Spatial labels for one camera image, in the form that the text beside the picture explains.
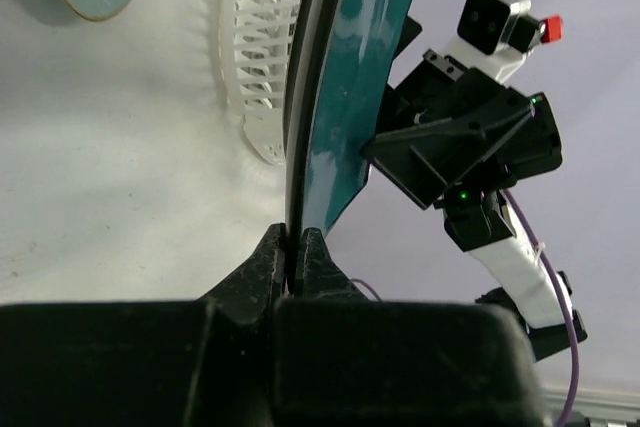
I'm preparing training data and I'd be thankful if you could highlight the dark teal square plate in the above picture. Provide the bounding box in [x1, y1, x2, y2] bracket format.
[283, 0, 413, 296]

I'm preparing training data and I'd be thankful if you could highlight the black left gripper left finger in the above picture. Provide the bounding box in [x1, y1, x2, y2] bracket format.
[202, 224, 286, 323]

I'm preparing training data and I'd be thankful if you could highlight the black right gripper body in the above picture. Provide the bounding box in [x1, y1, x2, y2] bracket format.
[389, 51, 563, 207]

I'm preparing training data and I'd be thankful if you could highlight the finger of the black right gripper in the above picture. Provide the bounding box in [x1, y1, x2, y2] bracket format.
[384, 14, 424, 98]
[362, 104, 533, 208]

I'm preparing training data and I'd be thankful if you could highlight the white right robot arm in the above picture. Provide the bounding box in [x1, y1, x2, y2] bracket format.
[362, 15, 587, 360]

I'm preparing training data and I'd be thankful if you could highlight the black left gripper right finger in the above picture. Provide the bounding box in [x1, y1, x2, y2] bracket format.
[293, 228, 367, 300]

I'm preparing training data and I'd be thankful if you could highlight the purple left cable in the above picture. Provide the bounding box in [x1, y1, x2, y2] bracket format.
[349, 277, 384, 302]

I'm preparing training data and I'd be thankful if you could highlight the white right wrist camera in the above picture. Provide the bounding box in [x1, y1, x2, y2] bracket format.
[443, 0, 564, 84]

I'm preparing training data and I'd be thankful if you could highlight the white plastic basket bin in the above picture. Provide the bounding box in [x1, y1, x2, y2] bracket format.
[217, 0, 302, 166]

